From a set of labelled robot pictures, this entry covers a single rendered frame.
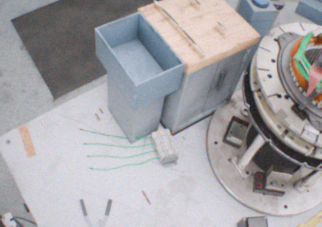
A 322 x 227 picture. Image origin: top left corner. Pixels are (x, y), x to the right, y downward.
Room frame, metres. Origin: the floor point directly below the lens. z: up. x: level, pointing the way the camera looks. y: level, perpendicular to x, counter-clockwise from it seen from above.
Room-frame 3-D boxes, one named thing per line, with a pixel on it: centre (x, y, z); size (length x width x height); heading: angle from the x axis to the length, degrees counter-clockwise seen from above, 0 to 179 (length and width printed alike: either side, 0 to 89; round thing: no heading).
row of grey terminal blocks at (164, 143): (0.40, -0.03, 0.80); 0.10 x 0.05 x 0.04; 28
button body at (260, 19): (0.73, -0.20, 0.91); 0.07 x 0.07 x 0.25; 24
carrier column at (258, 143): (0.38, -0.22, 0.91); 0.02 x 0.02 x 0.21
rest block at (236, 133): (0.46, -0.20, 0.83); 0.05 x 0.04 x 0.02; 164
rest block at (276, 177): (0.34, -0.31, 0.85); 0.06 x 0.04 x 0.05; 88
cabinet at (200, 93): (0.57, -0.05, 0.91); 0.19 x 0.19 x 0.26; 42
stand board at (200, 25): (0.57, -0.05, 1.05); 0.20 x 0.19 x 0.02; 132
